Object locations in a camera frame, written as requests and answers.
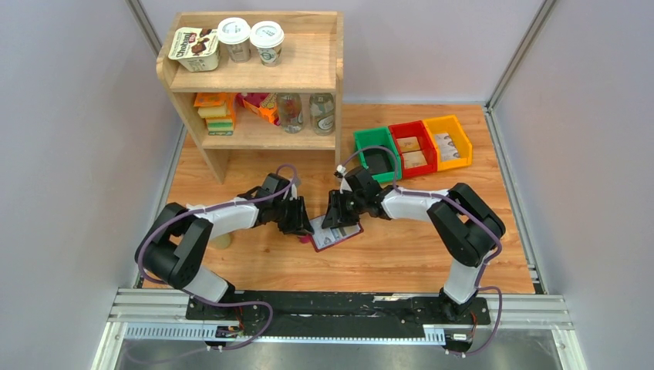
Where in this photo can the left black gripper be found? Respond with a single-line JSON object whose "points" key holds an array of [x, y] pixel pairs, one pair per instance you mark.
{"points": [[300, 224]]}

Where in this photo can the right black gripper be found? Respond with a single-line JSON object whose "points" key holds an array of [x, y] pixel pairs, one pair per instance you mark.
{"points": [[335, 216]]}

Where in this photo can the white printed card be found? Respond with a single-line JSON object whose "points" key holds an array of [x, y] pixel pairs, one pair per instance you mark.
{"points": [[323, 237]]}

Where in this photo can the red leather card holder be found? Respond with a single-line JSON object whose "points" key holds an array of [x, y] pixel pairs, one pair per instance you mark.
{"points": [[345, 233]]}

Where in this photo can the dark credit card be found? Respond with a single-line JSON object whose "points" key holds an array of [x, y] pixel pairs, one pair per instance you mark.
{"points": [[378, 161]]}

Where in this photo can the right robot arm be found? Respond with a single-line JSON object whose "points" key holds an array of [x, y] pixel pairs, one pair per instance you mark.
{"points": [[469, 229]]}

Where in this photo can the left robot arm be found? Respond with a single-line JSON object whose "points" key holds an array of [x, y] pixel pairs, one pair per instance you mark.
{"points": [[174, 247]]}

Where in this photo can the green plastic bin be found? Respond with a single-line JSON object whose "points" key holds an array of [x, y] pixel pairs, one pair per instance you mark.
{"points": [[379, 137]]}

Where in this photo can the small clear squeeze bottle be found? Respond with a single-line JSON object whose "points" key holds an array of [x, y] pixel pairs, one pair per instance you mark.
{"points": [[220, 242]]}

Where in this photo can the cardboard pieces in red bin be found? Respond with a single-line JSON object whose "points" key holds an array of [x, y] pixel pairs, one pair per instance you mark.
{"points": [[411, 152]]}

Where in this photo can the red plastic bin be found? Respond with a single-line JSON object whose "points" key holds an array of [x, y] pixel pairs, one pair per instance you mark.
{"points": [[416, 128]]}

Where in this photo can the right clear glass bottle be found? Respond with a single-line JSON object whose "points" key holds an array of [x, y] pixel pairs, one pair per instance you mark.
{"points": [[322, 113]]}

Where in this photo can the clear glass bottle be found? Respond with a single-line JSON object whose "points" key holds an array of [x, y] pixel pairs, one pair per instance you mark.
{"points": [[289, 106], [322, 113]]}

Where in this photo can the left clear glass bottle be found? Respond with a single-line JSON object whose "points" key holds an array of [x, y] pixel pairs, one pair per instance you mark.
{"points": [[289, 106]]}

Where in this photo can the white packet in yellow bin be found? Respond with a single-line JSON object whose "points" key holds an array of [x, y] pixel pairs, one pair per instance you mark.
{"points": [[447, 147]]}

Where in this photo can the orange snack box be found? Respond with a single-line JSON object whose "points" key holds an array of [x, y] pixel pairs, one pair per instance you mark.
{"points": [[262, 104]]}

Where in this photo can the yellow plastic bin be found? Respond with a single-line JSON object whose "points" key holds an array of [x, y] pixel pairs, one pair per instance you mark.
{"points": [[451, 125]]}

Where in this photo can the wooden two-tier shelf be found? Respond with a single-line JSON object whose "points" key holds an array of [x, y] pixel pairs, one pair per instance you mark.
{"points": [[311, 62]]}

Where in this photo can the right white-lidded paper cup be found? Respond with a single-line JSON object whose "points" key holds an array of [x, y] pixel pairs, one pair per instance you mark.
{"points": [[267, 37]]}

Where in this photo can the white-lidded paper cup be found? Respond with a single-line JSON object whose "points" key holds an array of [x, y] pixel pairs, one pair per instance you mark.
{"points": [[267, 37], [235, 32]]}

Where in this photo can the left white-lidded paper cup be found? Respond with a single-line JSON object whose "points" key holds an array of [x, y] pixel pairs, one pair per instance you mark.
{"points": [[235, 32]]}

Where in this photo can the Chobani yogurt tub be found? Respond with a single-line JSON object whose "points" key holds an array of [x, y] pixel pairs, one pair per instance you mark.
{"points": [[196, 49]]}

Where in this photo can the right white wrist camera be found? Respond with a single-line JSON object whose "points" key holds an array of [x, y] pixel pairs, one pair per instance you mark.
{"points": [[340, 174]]}

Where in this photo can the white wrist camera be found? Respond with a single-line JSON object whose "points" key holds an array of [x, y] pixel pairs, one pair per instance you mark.
{"points": [[292, 193], [340, 174]]}

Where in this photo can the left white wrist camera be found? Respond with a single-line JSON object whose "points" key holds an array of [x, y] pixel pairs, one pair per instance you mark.
{"points": [[292, 193]]}

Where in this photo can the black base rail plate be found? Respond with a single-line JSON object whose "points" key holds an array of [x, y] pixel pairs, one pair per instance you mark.
{"points": [[341, 315]]}

